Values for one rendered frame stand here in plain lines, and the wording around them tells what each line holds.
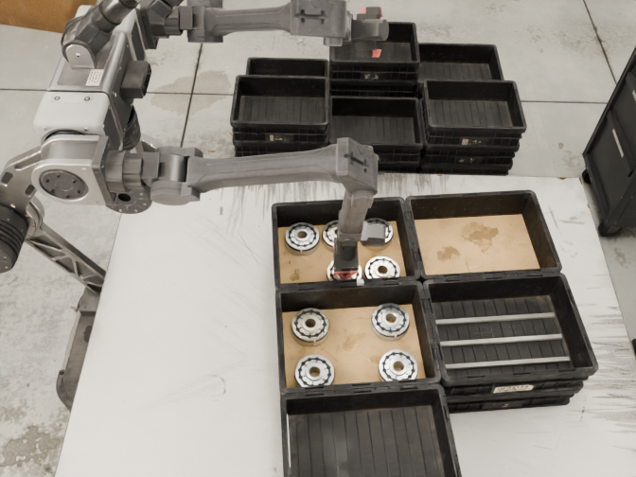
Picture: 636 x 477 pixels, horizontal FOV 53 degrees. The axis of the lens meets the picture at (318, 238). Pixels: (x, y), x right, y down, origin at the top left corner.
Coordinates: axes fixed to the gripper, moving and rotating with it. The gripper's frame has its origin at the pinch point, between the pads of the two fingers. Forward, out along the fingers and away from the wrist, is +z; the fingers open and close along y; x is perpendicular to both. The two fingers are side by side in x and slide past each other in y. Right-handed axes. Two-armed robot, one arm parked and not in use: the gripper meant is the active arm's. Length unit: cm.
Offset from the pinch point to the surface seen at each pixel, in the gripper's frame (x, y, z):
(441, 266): -29.1, 3.9, 3.9
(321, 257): 6.3, 7.3, 4.2
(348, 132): -9, 106, 50
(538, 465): -50, -50, 16
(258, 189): 27, 45, 18
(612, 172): -126, 89, 57
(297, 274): 13.4, 1.3, 4.1
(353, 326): -2.1, -16.0, 3.9
